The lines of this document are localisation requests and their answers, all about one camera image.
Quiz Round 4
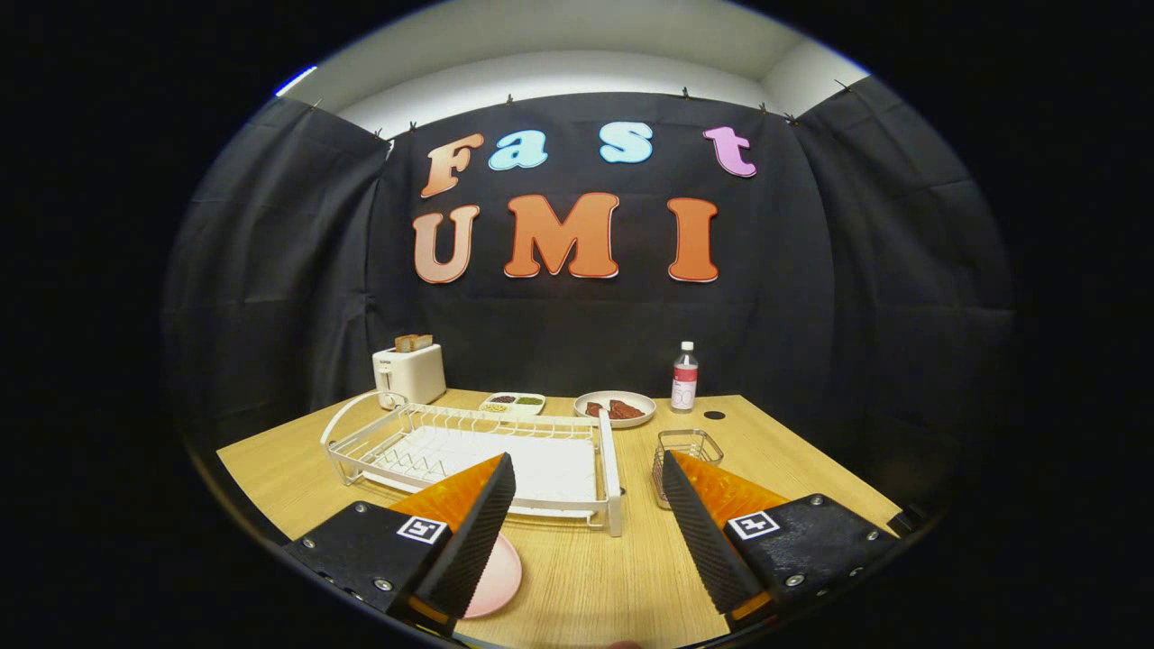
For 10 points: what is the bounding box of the white wire dish rack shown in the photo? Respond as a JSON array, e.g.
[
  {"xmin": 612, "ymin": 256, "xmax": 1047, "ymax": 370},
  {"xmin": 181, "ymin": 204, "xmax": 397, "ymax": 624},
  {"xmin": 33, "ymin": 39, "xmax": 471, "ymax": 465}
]
[{"xmin": 321, "ymin": 389, "xmax": 625, "ymax": 538}]

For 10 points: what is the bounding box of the white divided dish with beans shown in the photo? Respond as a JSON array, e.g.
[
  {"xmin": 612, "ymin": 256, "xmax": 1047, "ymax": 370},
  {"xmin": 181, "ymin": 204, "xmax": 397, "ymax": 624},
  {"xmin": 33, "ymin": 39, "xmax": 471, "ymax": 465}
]
[{"xmin": 480, "ymin": 392, "xmax": 546, "ymax": 417}]

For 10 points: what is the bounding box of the white round plate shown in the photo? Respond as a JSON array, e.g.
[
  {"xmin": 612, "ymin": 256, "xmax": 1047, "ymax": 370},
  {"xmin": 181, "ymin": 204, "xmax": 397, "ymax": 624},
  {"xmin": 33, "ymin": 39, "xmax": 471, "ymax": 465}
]
[{"xmin": 573, "ymin": 390, "xmax": 657, "ymax": 429}]

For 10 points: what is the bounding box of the clear water bottle red label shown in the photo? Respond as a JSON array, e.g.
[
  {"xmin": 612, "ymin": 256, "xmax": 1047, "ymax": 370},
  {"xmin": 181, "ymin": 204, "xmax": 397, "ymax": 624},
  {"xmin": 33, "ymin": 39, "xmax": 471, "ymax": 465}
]
[{"xmin": 671, "ymin": 341, "xmax": 700, "ymax": 414}]

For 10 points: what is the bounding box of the white drip tray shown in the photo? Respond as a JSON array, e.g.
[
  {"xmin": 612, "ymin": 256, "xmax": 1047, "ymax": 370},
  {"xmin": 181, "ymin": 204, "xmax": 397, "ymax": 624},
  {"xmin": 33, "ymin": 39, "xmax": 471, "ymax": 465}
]
[{"xmin": 365, "ymin": 425, "xmax": 600, "ymax": 516}]

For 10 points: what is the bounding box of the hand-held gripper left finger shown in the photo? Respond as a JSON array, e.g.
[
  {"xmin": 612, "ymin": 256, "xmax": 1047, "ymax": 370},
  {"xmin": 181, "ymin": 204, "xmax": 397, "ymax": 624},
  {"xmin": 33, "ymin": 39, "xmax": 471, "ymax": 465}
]
[{"xmin": 287, "ymin": 452, "xmax": 517, "ymax": 635}]

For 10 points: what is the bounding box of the black backdrop cloth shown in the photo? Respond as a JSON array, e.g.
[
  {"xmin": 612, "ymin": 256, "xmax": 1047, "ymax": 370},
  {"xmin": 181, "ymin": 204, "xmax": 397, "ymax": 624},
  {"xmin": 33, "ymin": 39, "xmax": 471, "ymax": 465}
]
[{"xmin": 162, "ymin": 77, "xmax": 1015, "ymax": 533}]

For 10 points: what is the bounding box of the white toaster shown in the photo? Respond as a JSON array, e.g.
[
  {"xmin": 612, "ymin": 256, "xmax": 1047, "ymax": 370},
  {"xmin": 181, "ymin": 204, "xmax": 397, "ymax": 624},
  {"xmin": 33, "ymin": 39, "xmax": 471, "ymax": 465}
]
[{"xmin": 372, "ymin": 343, "xmax": 447, "ymax": 411}]

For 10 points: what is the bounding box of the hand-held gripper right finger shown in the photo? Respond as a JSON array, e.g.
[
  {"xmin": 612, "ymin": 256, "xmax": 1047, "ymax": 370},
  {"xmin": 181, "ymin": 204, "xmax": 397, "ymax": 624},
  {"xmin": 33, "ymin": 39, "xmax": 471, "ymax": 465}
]
[{"xmin": 663, "ymin": 451, "xmax": 902, "ymax": 632}]

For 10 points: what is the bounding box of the metal wire basket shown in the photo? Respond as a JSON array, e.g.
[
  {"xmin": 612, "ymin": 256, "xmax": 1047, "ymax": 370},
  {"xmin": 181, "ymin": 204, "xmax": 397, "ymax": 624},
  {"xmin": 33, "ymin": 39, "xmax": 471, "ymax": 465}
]
[{"xmin": 651, "ymin": 429, "xmax": 725, "ymax": 510}]

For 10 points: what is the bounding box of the pink plate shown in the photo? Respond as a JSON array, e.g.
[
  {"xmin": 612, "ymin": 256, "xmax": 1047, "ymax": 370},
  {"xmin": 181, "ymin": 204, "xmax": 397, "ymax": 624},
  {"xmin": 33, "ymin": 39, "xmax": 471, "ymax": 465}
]
[{"xmin": 464, "ymin": 532, "xmax": 524, "ymax": 619}]

